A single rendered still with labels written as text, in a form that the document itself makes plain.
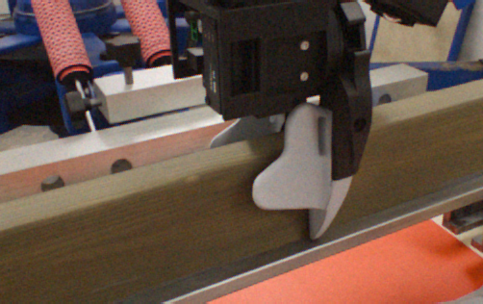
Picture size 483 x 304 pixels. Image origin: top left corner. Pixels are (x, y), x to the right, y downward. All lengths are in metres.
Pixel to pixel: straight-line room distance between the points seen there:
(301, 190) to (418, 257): 0.26
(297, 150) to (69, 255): 0.13
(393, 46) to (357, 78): 2.93
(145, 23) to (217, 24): 0.57
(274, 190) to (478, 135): 0.17
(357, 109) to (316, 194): 0.06
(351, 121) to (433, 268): 0.28
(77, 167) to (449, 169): 0.34
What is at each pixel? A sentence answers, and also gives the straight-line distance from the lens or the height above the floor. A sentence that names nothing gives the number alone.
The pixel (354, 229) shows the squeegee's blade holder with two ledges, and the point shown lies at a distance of 0.36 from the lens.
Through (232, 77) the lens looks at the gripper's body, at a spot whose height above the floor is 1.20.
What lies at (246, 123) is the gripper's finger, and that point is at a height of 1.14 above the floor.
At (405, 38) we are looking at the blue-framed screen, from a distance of 3.14.
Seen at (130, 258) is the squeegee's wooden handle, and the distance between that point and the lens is 0.30.
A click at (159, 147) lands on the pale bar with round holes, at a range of 0.57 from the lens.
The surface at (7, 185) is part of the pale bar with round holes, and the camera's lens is 0.55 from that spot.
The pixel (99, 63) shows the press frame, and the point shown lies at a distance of 0.82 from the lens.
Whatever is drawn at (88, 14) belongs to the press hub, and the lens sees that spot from 1.07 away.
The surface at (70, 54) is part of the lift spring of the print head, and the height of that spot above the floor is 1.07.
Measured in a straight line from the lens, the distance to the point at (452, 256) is 0.55.
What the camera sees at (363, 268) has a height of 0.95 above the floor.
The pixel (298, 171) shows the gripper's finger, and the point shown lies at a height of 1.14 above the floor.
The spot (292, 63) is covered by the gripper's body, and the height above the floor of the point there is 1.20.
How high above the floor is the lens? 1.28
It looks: 28 degrees down
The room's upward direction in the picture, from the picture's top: 2 degrees counter-clockwise
